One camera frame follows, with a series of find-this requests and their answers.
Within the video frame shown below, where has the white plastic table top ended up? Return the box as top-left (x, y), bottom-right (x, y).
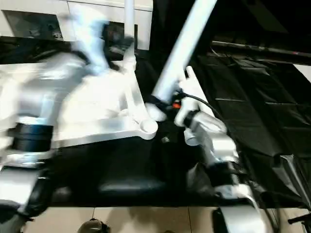
top-left (0, 58), bottom-right (158, 149)

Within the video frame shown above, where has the white plastic table leg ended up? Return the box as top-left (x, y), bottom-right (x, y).
top-left (124, 0), bottom-right (138, 73)
top-left (146, 0), bottom-right (218, 122)
top-left (184, 67), bottom-right (202, 146)

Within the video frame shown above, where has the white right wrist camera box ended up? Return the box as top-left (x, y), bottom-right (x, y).
top-left (174, 83), bottom-right (205, 128)

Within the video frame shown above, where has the black low bench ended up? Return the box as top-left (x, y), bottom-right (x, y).
top-left (211, 41), bottom-right (311, 59)

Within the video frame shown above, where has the white glass-door cabinet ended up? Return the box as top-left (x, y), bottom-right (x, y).
top-left (0, 0), bottom-right (154, 51)

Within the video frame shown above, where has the black plastic mat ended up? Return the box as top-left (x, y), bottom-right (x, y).
top-left (0, 36), bottom-right (311, 209)

